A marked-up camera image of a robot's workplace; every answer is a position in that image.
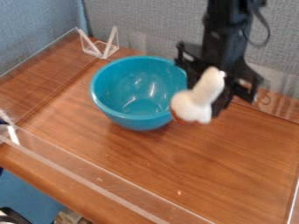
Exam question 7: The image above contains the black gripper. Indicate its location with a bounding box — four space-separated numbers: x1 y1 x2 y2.
175 0 264 117

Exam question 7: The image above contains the plush mushroom toy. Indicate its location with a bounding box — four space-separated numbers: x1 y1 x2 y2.
171 66 225 124

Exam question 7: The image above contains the blue bowl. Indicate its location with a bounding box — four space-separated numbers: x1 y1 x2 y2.
88 56 187 131

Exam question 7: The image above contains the clear acrylic back barrier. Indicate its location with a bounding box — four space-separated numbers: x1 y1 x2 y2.
128 32 299 123

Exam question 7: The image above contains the clear acrylic barrier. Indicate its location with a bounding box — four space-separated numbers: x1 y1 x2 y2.
0 109 215 224
0 27 96 84
128 32 299 123

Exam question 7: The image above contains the clear acrylic left barrier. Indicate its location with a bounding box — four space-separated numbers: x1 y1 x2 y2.
0 27 96 84

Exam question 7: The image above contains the clear acrylic front barrier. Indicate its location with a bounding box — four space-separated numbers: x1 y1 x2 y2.
0 109 215 224

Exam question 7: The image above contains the clear acrylic corner bracket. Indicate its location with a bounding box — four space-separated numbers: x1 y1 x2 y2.
76 26 120 60

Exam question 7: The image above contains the black cable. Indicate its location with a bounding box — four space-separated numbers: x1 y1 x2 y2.
243 0 272 48

